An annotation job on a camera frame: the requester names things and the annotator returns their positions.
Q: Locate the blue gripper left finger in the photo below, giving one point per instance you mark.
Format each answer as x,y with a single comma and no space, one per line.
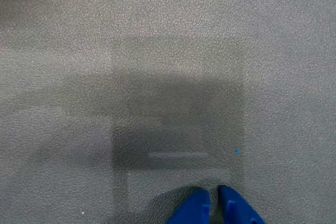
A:
195,208

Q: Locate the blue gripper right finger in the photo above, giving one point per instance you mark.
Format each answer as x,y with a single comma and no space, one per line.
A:
236,208

